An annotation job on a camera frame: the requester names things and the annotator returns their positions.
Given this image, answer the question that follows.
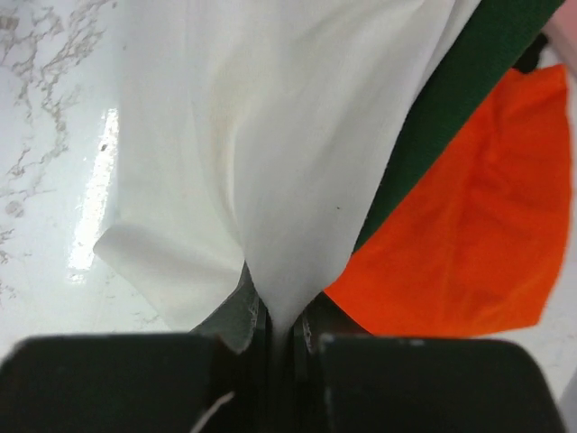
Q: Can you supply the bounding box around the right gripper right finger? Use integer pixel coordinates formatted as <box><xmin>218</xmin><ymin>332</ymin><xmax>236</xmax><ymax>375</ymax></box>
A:
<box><xmin>293</xmin><ymin>295</ymin><xmax>566</xmax><ymax>432</ymax></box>

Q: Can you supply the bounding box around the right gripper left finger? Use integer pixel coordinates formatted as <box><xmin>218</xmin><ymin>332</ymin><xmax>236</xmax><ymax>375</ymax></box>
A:
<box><xmin>1</xmin><ymin>272</ymin><xmax>266</xmax><ymax>432</ymax></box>

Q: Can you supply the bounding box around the orange t shirt pile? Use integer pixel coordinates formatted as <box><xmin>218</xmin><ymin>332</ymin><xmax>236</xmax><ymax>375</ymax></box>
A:
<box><xmin>326</xmin><ymin>64</ymin><xmax>572</xmax><ymax>337</ymax></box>

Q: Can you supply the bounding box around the dark green t shirt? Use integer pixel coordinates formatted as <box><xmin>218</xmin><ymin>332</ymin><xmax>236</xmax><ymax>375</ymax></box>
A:
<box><xmin>355</xmin><ymin>0</ymin><xmax>561</xmax><ymax>248</ymax></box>

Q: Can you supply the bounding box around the pink two-tier shelf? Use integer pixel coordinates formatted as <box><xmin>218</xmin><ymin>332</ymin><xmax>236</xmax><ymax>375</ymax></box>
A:
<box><xmin>544</xmin><ymin>0</ymin><xmax>577</xmax><ymax>76</ymax></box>

